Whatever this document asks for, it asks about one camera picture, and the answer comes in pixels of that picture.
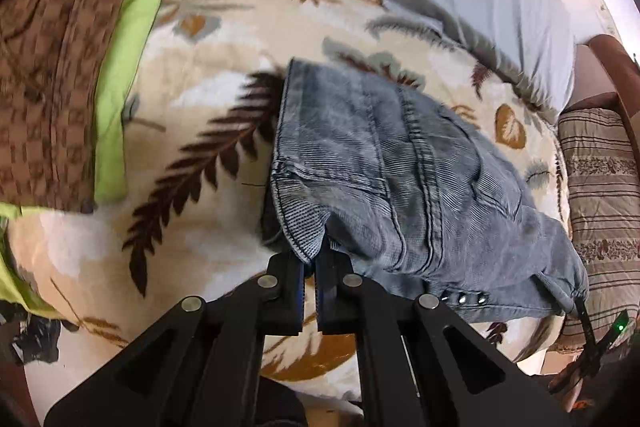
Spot cream leaf-print blanket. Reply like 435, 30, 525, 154
10, 0, 573, 403

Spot black and white cloth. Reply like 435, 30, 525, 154
0, 299, 63, 365

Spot lime green sheet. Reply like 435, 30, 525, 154
0, 0, 163, 323

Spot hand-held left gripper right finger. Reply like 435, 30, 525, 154
315, 239, 576, 427

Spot striped floral cushion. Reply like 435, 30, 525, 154
556, 107, 640, 354

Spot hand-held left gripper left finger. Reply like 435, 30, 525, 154
44, 252, 307, 427

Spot brown patterned cloth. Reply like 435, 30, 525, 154
0, 0, 153, 214

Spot grey-blue denim pants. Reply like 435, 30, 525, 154
260, 58, 591, 325

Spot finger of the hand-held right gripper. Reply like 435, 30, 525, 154
574, 298, 602, 358

